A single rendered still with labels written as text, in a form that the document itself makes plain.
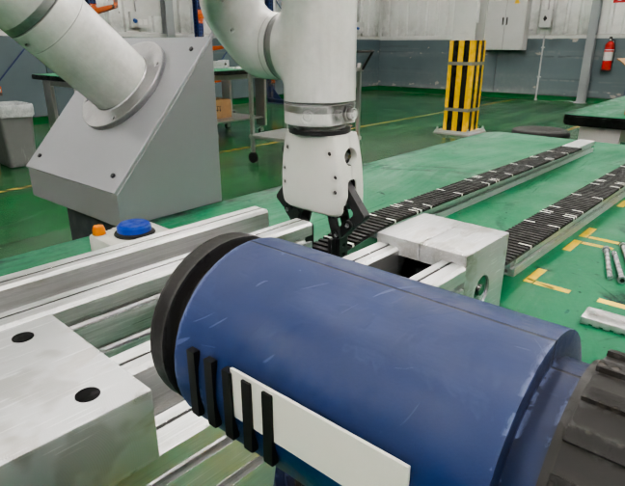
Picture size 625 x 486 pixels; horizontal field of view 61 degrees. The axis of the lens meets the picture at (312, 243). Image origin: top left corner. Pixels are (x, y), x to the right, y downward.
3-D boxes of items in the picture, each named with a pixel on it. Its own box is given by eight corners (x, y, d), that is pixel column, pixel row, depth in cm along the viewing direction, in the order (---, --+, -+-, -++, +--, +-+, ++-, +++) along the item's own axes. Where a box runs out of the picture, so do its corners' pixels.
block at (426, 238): (401, 283, 65) (406, 208, 62) (498, 315, 58) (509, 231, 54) (356, 308, 59) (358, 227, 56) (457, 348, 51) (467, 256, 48)
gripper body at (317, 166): (372, 119, 63) (370, 209, 67) (309, 112, 70) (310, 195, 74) (332, 127, 58) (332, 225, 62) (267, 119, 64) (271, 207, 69)
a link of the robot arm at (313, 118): (372, 100, 63) (371, 125, 64) (316, 95, 69) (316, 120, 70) (326, 107, 57) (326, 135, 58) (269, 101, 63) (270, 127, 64)
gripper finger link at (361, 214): (378, 197, 62) (362, 233, 65) (332, 161, 65) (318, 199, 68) (372, 199, 61) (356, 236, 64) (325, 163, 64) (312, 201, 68)
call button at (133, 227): (141, 230, 67) (139, 215, 67) (159, 237, 65) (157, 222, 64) (111, 238, 65) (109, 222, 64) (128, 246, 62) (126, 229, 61)
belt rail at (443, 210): (577, 149, 148) (579, 139, 147) (592, 151, 145) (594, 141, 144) (366, 235, 82) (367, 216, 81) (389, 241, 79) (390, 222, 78)
